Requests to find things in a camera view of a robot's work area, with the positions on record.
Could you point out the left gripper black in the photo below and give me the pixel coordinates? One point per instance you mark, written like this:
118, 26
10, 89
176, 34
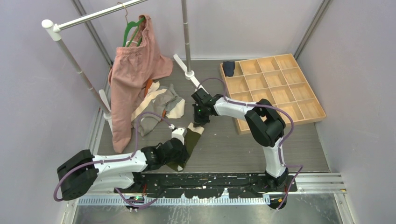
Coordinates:
184, 155

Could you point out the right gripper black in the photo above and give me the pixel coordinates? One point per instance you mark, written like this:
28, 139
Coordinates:
199, 121

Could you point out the olive green underwear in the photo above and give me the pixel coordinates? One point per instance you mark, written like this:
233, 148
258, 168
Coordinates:
191, 138

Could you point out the navy underwear cream waistband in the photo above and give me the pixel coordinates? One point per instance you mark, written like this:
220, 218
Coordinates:
228, 68

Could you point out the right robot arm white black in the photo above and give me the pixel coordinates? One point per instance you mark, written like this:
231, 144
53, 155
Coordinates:
264, 122

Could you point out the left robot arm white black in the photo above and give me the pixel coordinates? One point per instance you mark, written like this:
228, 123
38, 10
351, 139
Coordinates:
85, 172

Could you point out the orange underwear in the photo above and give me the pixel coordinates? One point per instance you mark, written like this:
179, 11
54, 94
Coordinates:
147, 86

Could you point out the wooden compartment tray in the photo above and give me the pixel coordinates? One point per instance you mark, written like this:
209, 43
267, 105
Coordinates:
278, 79

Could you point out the pink trousers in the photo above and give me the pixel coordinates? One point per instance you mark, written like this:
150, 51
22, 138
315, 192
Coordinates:
133, 66

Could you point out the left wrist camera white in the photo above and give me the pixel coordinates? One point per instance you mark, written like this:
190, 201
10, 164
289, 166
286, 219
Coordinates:
179, 133

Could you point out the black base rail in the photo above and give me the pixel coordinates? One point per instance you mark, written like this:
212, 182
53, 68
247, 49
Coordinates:
207, 185

